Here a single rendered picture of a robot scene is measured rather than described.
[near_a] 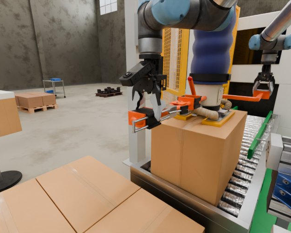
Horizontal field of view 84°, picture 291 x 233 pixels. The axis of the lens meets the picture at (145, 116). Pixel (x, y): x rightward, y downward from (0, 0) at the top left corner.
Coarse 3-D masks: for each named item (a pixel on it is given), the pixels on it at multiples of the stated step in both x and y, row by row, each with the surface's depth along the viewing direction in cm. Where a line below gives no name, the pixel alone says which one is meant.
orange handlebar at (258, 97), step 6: (204, 96) 92; (228, 96) 96; (234, 96) 94; (240, 96) 93; (258, 96) 92; (174, 102) 74; (180, 102) 74; (186, 102) 74; (162, 114) 59; (132, 120) 53
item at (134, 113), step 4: (140, 108) 59; (144, 108) 59; (148, 108) 59; (152, 108) 59; (128, 112) 55; (132, 112) 54; (136, 112) 53; (140, 112) 53; (144, 112) 53; (148, 112) 53; (128, 116) 56; (136, 116) 53; (140, 116) 52; (144, 116) 51; (128, 120) 56; (144, 120) 52; (132, 124) 56; (136, 124) 54; (144, 124) 52
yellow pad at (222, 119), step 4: (224, 108) 103; (228, 112) 103; (232, 112) 105; (220, 116) 94; (224, 116) 94; (228, 116) 96; (204, 120) 89; (208, 120) 89; (212, 120) 88; (216, 120) 87; (220, 120) 88; (224, 120) 89; (208, 124) 87; (212, 124) 86; (216, 124) 84; (220, 124) 83
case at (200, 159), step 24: (168, 120) 95; (192, 120) 95; (240, 120) 96; (168, 144) 90; (192, 144) 81; (216, 144) 73; (240, 144) 116; (168, 168) 94; (192, 168) 84; (216, 168) 76; (192, 192) 87; (216, 192) 78
